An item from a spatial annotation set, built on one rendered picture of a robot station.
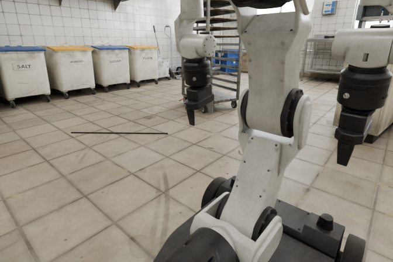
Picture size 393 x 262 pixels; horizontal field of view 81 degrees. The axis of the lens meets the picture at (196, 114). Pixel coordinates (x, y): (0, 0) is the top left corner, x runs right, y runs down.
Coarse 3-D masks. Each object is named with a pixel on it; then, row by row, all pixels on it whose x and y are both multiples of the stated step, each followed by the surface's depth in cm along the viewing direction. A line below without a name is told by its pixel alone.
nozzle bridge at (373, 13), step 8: (360, 8) 233; (368, 8) 235; (376, 8) 230; (384, 8) 226; (360, 16) 234; (368, 16) 236; (376, 16) 228; (384, 16) 223; (392, 16) 219; (360, 24) 244
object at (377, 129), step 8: (344, 64) 193; (392, 64) 170; (392, 72) 171; (392, 80) 174; (392, 88) 180; (392, 96) 188; (336, 104) 204; (392, 104) 195; (336, 112) 205; (376, 112) 183; (384, 112) 181; (392, 112) 203; (336, 120) 206; (376, 120) 184; (384, 120) 188; (392, 120) 214; (376, 128) 185; (384, 128) 197; (368, 136) 192; (376, 136) 196
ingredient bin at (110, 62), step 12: (96, 48) 366; (108, 48) 371; (120, 48) 386; (96, 60) 377; (108, 60) 376; (120, 60) 392; (96, 72) 386; (108, 72) 382; (120, 72) 398; (108, 84) 387
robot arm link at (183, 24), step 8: (184, 16) 67; (192, 16) 66; (200, 16) 67; (176, 24) 71; (184, 24) 71; (192, 24) 74; (176, 32) 72; (184, 32) 73; (192, 32) 76; (176, 40) 73
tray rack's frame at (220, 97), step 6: (180, 0) 283; (180, 6) 286; (180, 12) 288; (186, 96) 315; (216, 96) 292; (222, 96) 292; (228, 96) 292; (234, 96) 292; (216, 102) 272; (234, 102) 292
